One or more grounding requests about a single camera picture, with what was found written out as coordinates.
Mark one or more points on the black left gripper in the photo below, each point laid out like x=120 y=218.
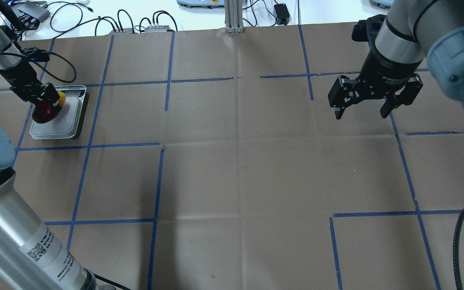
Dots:
x=19 y=75

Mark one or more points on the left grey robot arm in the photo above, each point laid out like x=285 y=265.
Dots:
x=31 y=257

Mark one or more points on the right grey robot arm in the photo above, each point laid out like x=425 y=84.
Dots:
x=412 y=31

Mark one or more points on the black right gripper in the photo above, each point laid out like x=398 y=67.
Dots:
x=385 y=68

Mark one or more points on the aluminium frame post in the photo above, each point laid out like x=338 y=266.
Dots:
x=233 y=16

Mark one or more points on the silver kitchen scale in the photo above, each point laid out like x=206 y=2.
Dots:
x=69 y=122

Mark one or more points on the black power adapter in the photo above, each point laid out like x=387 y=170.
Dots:
x=282 y=15

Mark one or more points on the red yellow mango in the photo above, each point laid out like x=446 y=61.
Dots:
x=50 y=112

